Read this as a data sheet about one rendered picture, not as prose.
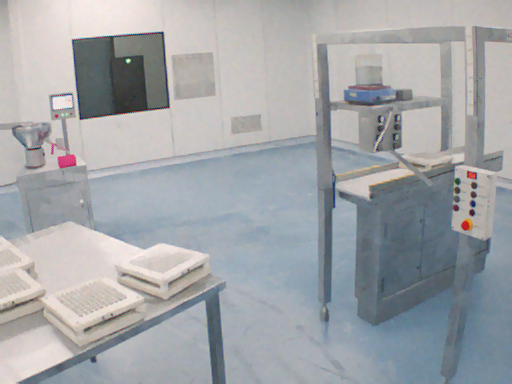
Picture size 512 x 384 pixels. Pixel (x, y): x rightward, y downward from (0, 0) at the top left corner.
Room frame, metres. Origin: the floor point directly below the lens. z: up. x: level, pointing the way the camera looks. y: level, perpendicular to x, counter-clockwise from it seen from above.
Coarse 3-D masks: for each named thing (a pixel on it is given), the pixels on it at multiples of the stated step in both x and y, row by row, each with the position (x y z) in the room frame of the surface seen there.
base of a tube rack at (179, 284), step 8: (192, 272) 1.59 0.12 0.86; (200, 272) 1.59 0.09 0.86; (208, 272) 1.62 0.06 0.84; (120, 280) 1.58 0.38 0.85; (128, 280) 1.55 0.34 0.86; (136, 280) 1.55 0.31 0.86; (144, 280) 1.55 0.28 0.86; (176, 280) 1.53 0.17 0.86; (184, 280) 1.53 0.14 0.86; (192, 280) 1.55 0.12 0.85; (136, 288) 1.53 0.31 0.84; (144, 288) 1.50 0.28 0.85; (152, 288) 1.48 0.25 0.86; (160, 288) 1.48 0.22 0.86; (176, 288) 1.49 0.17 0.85; (184, 288) 1.52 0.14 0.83; (160, 296) 1.46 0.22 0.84
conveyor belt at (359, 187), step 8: (488, 152) 3.01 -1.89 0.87; (456, 160) 2.86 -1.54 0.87; (400, 168) 2.76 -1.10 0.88; (368, 176) 2.64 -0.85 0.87; (376, 176) 2.62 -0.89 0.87; (384, 176) 2.61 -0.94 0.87; (392, 176) 2.60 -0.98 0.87; (344, 184) 2.52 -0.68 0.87; (352, 184) 2.50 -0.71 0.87; (360, 184) 2.49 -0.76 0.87; (368, 184) 2.48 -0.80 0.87; (400, 184) 2.44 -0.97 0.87; (352, 192) 2.44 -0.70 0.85; (360, 192) 2.39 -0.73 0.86; (368, 192) 2.35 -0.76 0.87; (368, 200) 2.34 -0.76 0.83
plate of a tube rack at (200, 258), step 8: (152, 248) 1.73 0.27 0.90; (176, 248) 1.71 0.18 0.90; (184, 248) 1.71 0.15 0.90; (136, 256) 1.66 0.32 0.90; (200, 256) 1.62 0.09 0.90; (208, 256) 1.63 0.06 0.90; (120, 264) 1.59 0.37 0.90; (128, 264) 1.59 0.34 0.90; (184, 264) 1.56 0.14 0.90; (192, 264) 1.56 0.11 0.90; (200, 264) 1.59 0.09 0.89; (128, 272) 1.55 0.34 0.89; (136, 272) 1.52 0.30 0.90; (144, 272) 1.51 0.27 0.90; (152, 272) 1.51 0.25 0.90; (168, 272) 1.50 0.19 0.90; (176, 272) 1.50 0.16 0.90; (184, 272) 1.52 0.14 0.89; (152, 280) 1.47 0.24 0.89; (160, 280) 1.45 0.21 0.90; (168, 280) 1.46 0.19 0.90
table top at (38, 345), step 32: (64, 224) 2.29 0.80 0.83; (32, 256) 1.88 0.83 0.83; (64, 256) 1.86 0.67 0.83; (96, 256) 1.85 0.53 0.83; (128, 256) 1.83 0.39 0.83; (64, 288) 1.56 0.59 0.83; (192, 288) 1.52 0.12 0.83; (224, 288) 1.56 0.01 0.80; (32, 320) 1.33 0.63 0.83; (160, 320) 1.35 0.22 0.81; (0, 352) 1.13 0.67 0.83; (32, 352) 1.14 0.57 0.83; (64, 352) 1.14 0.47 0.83; (96, 352) 1.18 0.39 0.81
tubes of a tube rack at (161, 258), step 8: (160, 248) 1.70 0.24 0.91; (144, 256) 1.64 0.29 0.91; (152, 256) 1.63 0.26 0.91; (160, 256) 1.63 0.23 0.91; (168, 256) 1.63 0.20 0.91; (176, 256) 1.62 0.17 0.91; (184, 256) 1.61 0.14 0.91; (152, 264) 1.56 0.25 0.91; (160, 264) 1.55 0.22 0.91; (168, 264) 1.55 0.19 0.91
